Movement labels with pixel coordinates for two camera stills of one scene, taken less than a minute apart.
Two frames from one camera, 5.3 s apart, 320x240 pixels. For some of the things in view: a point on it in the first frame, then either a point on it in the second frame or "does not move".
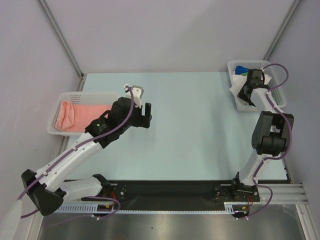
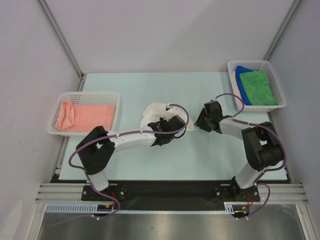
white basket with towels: x=238 y=70 does not move
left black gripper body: x=137 y=119 → x=162 y=121
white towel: x=238 y=81 → x=155 y=111
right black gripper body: x=249 y=87 → x=202 y=121
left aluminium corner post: x=47 y=14 does not move
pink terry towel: x=76 y=118 does not move
